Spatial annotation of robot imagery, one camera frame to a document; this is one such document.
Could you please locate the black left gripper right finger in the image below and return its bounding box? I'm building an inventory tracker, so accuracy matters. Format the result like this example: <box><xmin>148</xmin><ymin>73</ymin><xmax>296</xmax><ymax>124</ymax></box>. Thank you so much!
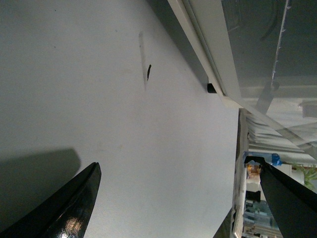
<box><xmin>244</xmin><ymin>156</ymin><xmax>317</xmax><ymax>238</ymax></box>

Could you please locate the clear tape piece on table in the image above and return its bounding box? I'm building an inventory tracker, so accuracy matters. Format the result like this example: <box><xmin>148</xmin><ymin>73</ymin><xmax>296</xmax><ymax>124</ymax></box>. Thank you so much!
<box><xmin>138</xmin><ymin>31</ymin><xmax>152</xmax><ymax>90</ymax></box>

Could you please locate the white Toshiba toaster oven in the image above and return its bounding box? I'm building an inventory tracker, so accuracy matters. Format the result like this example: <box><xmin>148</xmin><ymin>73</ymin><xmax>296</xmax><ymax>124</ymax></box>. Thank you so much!
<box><xmin>146</xmin><ymin>0</ymin><xmax>317</xmax><ymax>149</ymax></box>

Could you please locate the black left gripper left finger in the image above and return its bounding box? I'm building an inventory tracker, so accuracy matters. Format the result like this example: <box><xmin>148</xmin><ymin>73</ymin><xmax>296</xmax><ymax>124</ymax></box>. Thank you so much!
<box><xmin>0</xmin><ymin>162</ymin><xmax>102</xmax><ymax>238</ymax></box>

